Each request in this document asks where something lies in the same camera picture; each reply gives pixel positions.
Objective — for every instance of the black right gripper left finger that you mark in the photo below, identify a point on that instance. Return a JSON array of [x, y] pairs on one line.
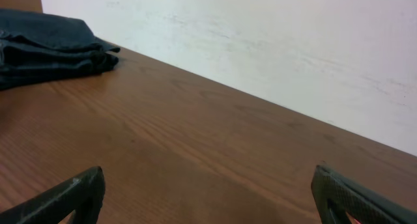
[[80, 197]]

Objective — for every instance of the folded navy blue shorts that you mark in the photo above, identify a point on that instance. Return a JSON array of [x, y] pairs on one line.
[[37, 48]]

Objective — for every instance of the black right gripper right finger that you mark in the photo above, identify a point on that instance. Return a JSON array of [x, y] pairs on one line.
[[341, 200]]

